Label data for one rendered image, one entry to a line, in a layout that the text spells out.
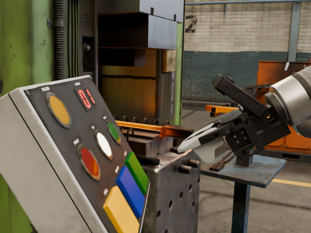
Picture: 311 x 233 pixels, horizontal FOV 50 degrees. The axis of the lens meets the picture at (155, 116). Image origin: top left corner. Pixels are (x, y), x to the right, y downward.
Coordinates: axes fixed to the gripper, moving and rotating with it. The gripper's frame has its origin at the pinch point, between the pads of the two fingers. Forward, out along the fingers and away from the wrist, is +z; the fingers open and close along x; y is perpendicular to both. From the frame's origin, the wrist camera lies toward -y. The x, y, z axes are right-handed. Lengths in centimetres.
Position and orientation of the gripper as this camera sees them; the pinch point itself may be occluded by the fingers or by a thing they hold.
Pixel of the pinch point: (182, 144)
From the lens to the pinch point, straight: 68.0
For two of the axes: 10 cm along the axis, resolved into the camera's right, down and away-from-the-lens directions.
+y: 4.8, 8.7, 1.2
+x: 0.5, -1.7, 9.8
